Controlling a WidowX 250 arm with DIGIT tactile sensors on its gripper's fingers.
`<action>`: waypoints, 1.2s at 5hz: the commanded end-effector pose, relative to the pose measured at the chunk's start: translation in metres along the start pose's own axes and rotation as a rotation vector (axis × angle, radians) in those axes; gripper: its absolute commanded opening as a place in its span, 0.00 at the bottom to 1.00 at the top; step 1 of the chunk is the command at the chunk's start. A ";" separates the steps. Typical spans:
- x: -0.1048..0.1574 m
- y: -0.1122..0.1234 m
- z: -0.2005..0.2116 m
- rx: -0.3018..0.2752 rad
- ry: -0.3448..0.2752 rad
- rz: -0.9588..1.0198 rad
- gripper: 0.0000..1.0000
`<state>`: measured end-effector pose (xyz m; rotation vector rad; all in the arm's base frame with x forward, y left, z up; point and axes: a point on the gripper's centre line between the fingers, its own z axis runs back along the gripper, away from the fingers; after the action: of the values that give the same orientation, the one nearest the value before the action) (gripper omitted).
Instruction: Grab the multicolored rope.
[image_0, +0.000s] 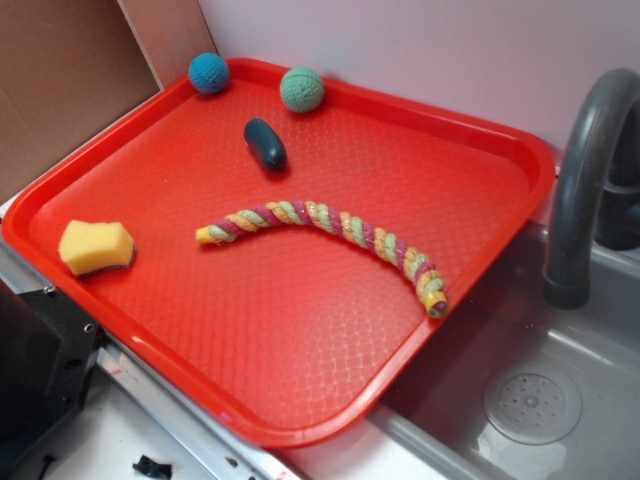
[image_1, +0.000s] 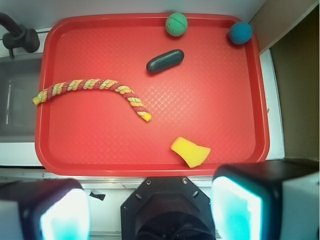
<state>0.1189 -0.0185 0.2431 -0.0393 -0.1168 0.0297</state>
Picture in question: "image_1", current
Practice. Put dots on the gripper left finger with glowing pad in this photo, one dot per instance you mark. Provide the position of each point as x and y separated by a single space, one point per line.
50 209

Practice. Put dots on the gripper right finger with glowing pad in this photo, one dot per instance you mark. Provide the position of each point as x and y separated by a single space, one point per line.
270 200

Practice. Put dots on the yellow sponge piece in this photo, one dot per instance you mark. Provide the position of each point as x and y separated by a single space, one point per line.
193 155

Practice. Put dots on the red plastic tray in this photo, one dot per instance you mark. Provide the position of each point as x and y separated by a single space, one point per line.
215 97

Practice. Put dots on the stainless steel sink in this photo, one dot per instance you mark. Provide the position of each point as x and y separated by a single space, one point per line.
19 83

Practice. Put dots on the blue rubber ball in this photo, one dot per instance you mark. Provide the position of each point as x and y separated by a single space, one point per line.
240 33

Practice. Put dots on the black faucet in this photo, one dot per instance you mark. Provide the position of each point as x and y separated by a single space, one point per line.
18 36

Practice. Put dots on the dark green capsule-shaped object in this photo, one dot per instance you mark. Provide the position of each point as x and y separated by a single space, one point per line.
165 61

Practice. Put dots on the green rubber ball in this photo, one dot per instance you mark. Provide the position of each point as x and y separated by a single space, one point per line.
176 24

